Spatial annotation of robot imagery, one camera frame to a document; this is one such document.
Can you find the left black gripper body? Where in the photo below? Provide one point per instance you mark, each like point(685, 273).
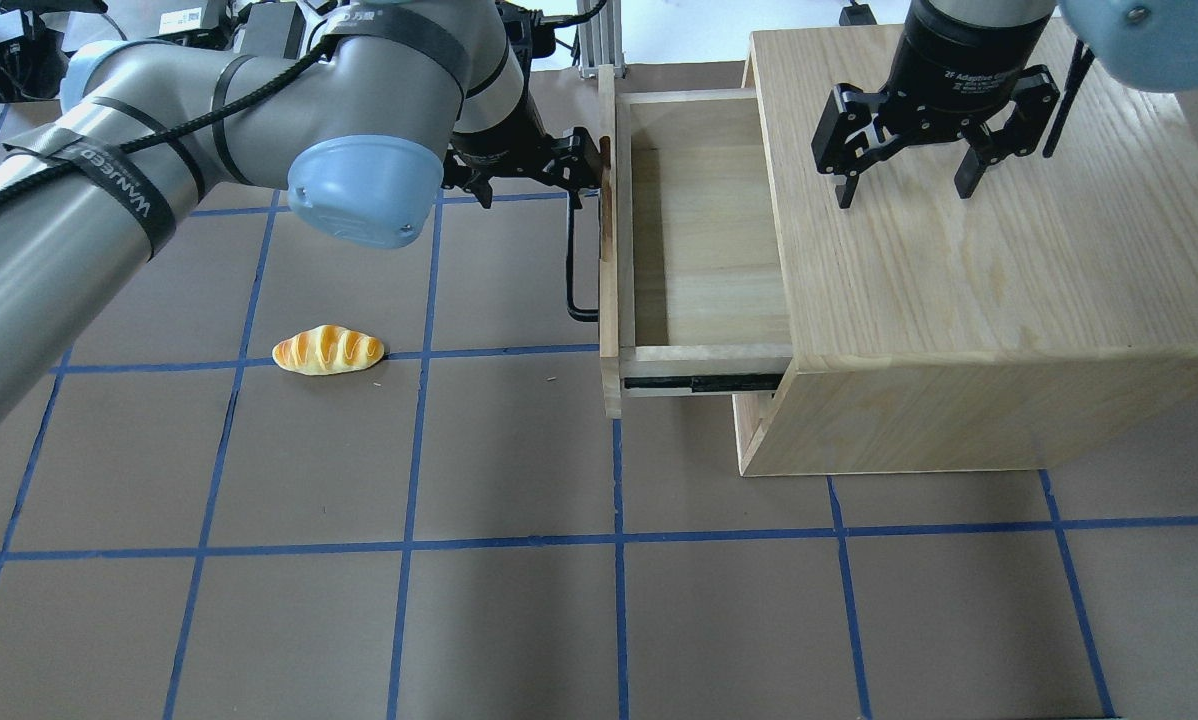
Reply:
point(496, 153)

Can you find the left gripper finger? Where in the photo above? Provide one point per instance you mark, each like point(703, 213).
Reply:
point(575, 162)
point(474, 182)

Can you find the toy bread roll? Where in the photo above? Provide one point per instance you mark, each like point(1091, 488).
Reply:
point(328, 350)

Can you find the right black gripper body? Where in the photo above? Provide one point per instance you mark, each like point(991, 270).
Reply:
point(949, 62)

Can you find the aluminium frame post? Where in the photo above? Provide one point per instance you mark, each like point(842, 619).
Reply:
point(600, 39)

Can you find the black power adapter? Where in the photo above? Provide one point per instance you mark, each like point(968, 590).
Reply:
point(270, 28)

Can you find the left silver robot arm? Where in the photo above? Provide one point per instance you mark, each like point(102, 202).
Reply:
point(395, 102)

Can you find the black drawer handle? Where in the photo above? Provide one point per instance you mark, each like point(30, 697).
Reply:
point(576, 312)

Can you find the wooden drawer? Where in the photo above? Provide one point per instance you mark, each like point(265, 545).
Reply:
point(691, 296)

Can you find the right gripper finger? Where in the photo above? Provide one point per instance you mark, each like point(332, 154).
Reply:
point(1033, 100)
point(852, 135)

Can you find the wooden drawer cabinet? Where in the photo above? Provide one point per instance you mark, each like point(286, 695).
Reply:
point(1055, 308)

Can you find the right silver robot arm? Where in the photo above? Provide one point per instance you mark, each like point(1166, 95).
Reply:
point(1148, 45)

